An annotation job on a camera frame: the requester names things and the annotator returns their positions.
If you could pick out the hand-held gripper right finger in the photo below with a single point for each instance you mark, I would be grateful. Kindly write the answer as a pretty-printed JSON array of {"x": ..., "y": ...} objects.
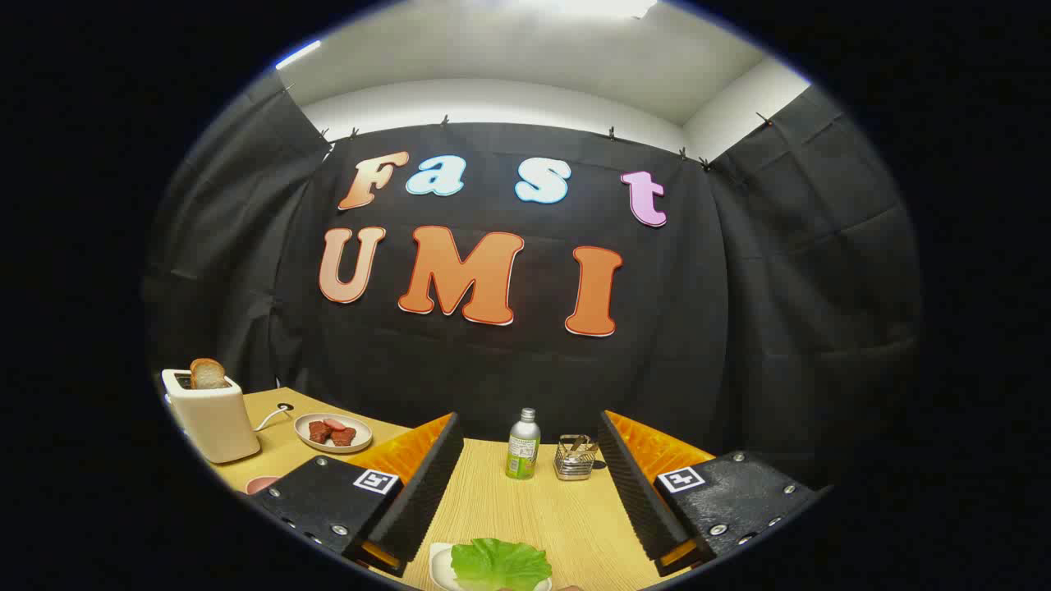
[{"x": 636, "y": 492}]

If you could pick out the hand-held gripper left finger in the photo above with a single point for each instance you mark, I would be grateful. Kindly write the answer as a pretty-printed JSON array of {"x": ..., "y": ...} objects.
[{"x": 423, "y": 492}]

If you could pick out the green lettuce leaf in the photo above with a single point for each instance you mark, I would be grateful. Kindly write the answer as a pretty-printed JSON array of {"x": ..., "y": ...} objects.
[{"x": 501, "y": 565}]

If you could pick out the toasted bread slice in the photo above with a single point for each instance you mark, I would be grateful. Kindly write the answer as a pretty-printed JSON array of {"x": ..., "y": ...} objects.
[{"x": 207, "y": 373}]

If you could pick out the white square plate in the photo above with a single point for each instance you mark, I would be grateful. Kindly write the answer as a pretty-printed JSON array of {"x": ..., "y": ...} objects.
[{"x": 439, "y": 568}]

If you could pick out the beige round plate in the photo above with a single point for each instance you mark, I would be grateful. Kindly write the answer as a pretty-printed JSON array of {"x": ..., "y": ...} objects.
[{"x": 360, "y": 427}]

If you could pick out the brown meat piece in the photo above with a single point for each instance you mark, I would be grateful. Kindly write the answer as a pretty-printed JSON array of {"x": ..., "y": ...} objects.
[
  {"x": 318, "y": 432},
  {"x": 343, "y": 437}
]

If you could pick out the silver bottle with green label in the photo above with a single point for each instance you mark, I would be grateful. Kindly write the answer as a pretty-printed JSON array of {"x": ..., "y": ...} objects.
[{"x": 523, "y": 451}]

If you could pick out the pink sausage slice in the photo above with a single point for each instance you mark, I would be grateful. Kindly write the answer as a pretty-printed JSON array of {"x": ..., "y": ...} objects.
[{"x": 334, "y": 424}]

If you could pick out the black backdrop cloth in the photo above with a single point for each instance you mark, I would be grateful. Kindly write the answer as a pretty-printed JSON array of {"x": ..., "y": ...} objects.
[{"x": 493, "y": 369}]

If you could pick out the pink round plate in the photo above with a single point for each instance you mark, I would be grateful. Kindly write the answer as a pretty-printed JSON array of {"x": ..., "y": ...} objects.
[{"x": 261, "y": 484}]

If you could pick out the white toaster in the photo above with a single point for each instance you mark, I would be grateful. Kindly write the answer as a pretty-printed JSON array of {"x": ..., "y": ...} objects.
[{"x": 218, "y": 423}]

